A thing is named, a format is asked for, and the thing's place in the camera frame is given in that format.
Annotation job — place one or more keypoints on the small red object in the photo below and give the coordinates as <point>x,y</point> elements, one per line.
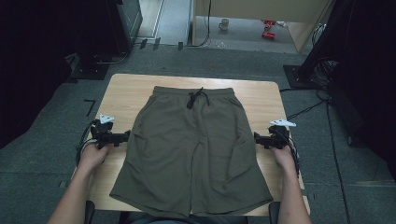
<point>268,23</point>

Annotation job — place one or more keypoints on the person's dark trousers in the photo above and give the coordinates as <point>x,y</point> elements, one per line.
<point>174,220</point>

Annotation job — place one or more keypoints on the light wooden desk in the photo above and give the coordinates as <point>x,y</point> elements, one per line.
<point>264,7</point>

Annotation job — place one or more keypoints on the person's right hand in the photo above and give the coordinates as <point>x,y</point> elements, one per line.
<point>283,157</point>

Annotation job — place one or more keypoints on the dark cabinet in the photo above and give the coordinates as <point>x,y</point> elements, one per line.
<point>129,21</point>

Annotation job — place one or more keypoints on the person's left hand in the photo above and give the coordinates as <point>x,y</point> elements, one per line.
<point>91,157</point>

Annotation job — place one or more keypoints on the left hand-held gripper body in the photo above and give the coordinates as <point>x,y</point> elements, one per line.
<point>104,133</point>

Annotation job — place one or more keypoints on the grey floor tape patch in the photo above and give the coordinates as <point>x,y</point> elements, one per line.
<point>63,184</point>

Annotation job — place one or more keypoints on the black metal stand with slanted post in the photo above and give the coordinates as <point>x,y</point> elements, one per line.
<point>299,76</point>

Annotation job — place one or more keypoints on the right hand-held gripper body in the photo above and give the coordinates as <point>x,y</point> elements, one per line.
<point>277,137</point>

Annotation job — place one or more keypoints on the black metal stand with flat base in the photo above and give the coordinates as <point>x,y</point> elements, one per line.
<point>90,70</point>

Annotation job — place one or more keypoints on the white mug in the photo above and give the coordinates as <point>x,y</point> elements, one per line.
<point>223,24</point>

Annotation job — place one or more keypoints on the short black tape strip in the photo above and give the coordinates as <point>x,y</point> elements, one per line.
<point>180,46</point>
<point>143,43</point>
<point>157,43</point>

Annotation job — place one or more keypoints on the black curtain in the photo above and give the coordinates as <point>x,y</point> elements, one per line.
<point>31,62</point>

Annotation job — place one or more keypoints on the olive green shorts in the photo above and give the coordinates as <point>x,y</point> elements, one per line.
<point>193,149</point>

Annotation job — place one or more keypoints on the red toy car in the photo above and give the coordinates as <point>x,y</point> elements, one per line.
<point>268,35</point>

